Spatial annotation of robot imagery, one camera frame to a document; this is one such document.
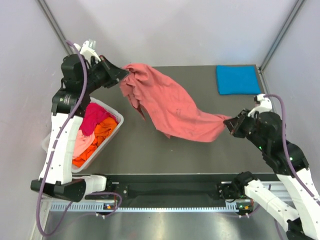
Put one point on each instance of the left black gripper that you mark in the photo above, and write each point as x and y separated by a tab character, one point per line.
113	73

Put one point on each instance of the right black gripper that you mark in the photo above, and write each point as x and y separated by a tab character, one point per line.
232	124

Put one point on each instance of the salmon pink t shirt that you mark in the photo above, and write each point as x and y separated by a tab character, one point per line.
170	107

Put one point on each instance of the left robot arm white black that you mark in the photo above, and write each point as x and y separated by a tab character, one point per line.
80	78

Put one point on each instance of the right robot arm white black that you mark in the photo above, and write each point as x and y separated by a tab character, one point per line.
265	131

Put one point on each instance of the folded blue t shirt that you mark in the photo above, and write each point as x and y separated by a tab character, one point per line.
237	80

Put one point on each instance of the magenta t shirt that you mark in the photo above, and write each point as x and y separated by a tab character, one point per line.
94	115

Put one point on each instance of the orange t shirt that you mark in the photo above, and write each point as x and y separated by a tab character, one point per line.
102	131

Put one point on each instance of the light peach t shirt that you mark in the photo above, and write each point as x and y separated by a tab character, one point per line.
82	142

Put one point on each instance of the white plastic laundry basket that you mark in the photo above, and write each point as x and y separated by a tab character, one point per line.
73	150

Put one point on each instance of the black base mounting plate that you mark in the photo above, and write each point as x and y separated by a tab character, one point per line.
176	190

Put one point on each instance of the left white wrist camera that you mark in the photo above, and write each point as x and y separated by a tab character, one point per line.
88	50

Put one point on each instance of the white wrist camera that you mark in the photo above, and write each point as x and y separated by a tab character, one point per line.
262	104
88	50

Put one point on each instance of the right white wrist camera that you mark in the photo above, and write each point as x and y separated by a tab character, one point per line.
262	104

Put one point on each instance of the left aluminium frame post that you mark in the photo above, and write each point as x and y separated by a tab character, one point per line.
43	5

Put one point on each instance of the aluminium frame post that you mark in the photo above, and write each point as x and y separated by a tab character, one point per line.
293	13
43	5

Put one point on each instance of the right aluminium frame post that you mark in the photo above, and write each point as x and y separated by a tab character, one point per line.
293	13

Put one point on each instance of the grey slotted cable duct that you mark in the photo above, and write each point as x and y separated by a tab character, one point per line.
107	206

